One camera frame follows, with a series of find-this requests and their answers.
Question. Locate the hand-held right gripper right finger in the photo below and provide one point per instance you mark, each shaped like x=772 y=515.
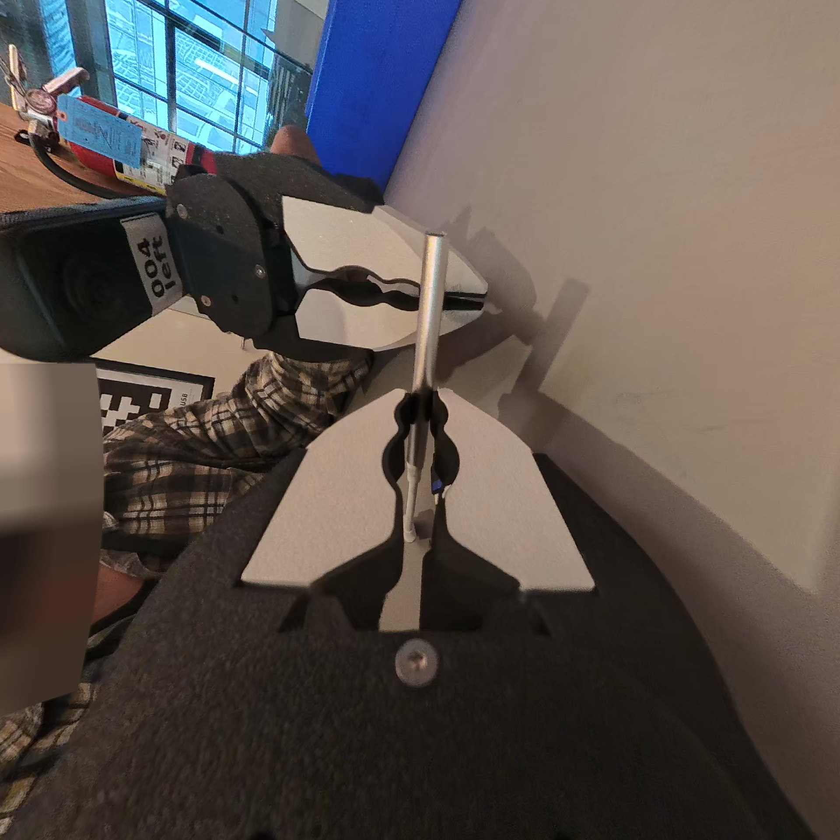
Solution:
x=512 y=525

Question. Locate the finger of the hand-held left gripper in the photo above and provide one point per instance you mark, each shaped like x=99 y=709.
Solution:
x=367 y=243
x=354 y=325

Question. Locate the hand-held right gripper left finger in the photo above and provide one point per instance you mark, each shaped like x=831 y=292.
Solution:
x=328 y=518

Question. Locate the silver usb hub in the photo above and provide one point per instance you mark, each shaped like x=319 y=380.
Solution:
x=430 y=315

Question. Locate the person's left hand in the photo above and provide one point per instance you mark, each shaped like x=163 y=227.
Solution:
x=295 y=141

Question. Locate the red fire extinguisher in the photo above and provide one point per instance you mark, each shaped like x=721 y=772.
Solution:
x=197 y=157

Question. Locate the blue plastic storage bin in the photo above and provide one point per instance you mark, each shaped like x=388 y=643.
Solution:
x=367 y=79

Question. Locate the blue paper tag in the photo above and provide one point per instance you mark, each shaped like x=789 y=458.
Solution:
x=98 y=128

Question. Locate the black white marker sheet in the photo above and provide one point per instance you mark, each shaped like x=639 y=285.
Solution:
x=131 y=407

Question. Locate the window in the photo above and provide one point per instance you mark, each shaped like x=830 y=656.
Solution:
x=197 y=65

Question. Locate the wooden panel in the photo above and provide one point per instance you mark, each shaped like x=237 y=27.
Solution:
x=26 y=177

